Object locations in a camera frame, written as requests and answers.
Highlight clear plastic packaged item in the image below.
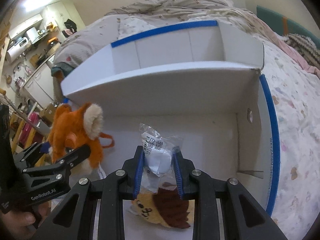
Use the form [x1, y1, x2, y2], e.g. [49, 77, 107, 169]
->
[139, 123, 183, 194]

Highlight yellow brown hedgehog plush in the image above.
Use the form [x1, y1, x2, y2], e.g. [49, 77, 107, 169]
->
[131, 188, 195, 229]

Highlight black white knitted blanket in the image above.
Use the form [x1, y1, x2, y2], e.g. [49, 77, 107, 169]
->
[284, 34, 320, 69]

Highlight white water heater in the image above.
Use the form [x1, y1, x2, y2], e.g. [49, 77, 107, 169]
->
[6, 37, 31, 63]

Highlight person's left hand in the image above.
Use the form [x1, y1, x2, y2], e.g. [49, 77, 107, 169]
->
[1, 211, 36, 239]

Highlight orange fox plush head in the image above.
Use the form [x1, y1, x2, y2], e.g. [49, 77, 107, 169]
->
[48, 102, 114, 174]

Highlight cardboard box on floor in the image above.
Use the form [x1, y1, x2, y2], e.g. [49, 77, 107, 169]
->
[39, 103, 57, 124]

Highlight beige patterned blanket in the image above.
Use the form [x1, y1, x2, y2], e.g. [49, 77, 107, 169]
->
[53, 0, 266, 81]

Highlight blue white cardboard box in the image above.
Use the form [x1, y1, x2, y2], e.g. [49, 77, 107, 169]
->
[61, 21, 280, 239]

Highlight hanging dark clothes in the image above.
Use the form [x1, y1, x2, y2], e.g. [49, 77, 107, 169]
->
[62, 19, 77, 38]

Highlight yellow wooden rack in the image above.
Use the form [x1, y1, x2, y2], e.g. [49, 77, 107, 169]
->
[9, 112, 48, 155]

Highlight white kitchen cabinet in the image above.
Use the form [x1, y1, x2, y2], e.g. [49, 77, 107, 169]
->
[23, 63, 54, 108]
[8, 14, 43, 40]

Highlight teal chair with orange cloth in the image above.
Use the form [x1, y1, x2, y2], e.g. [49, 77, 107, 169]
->
[51, 62, 69, 81]

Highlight white upper kitchen cabinet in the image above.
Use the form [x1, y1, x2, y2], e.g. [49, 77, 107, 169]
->
[8, 14, 43, 40]

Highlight green bed headboard cushion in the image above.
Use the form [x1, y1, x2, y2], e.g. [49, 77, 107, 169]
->
[256, 5, 319, 49]

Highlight white patterned bed quilt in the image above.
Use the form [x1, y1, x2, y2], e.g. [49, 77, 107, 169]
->
[257, 36, 319, 239]

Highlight pink sheet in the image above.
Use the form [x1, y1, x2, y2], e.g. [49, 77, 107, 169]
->
[269, 33, 320, 78]

